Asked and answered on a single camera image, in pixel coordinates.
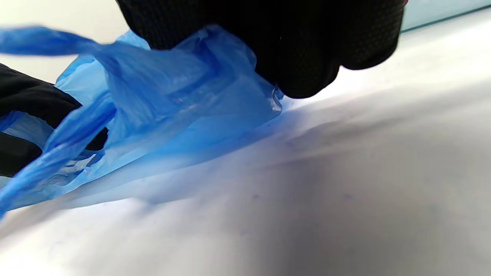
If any person's right hand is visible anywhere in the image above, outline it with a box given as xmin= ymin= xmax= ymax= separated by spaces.
xmin=115 ymin=0 xmax=405 ymax=99

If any person's left hand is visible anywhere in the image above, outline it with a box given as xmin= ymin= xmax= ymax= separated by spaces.
xmin=0 ymin=63 xmax=110 ymax=177

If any blue plastic bag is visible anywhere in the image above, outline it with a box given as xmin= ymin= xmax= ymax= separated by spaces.
xmin=0 ymin=25 xmax=284 ymax=217

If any light blue plastic basket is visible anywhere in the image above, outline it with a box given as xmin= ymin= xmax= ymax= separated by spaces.
xmin=401 ymin=0 xmax=491 ymax=32

